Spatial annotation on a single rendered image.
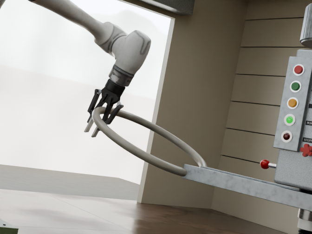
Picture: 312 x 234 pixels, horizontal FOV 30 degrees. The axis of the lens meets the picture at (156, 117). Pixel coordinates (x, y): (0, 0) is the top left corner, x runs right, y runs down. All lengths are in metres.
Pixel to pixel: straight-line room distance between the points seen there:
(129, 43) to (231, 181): 0.65
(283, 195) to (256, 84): 8.52
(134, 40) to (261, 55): 8.30
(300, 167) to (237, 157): 8.59
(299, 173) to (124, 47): 0.82
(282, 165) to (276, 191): 0.10
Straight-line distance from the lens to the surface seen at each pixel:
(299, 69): 1.80
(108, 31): 2.27
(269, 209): 9.81
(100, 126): 2.05
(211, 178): 1.98
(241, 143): 10.35
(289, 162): 1.81
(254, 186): 1.90
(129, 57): 2.18
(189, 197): 10.34
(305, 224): 1.87
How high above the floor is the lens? 1.24
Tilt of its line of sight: 1 degrees up
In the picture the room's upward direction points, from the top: 10 degrees clockwise
